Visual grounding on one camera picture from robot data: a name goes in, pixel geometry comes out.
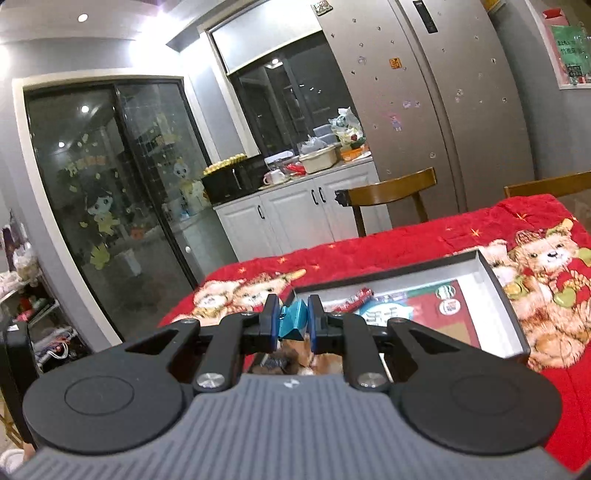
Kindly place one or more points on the metal storage rack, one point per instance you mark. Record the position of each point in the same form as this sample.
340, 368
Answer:
41, 323

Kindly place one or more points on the black box with white interior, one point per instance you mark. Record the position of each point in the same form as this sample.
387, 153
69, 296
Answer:
498, 295

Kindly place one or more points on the printed paper sheet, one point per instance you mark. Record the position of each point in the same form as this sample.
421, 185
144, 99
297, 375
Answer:
429, 309

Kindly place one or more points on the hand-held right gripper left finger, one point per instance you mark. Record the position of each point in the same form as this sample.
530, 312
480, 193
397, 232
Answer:
276, 319

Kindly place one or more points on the black microwave oven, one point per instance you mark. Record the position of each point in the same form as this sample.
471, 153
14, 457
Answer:
231, 182

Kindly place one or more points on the red printed blanket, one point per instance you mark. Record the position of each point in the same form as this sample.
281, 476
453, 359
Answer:
415, 249

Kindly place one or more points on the green wall poster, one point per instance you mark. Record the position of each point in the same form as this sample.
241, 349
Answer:
572, 55

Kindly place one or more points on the silver refrigerator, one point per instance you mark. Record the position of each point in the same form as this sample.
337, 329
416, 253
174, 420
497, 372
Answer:
438, 115

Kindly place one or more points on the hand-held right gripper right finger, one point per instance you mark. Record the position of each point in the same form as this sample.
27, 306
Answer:
314, 323

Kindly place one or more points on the wooden chair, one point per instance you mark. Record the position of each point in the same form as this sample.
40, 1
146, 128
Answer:
392, 189
549, 184

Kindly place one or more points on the white cup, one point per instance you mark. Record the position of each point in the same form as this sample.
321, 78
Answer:
273, 177

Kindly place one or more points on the blue clip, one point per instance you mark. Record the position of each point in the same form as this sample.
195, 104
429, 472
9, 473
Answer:
295, 321

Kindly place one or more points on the plastic bag of food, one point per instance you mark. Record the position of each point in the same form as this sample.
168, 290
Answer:
348, 129

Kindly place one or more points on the white kitchen cabinet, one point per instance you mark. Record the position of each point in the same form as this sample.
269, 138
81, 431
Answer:
300, 212

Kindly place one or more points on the red tube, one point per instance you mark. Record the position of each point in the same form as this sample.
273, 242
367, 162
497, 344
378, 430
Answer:
359, 297

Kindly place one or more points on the row of golden chocolates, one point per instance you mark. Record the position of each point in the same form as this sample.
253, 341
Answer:
224, 162

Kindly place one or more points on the dark glass window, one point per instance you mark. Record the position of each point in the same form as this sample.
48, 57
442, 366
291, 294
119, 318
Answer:
286, 92

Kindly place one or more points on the glass sliding door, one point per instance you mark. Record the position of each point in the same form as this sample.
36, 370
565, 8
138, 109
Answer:
115, 194

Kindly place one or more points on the beige plastic basin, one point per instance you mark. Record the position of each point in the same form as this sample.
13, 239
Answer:
318, 159

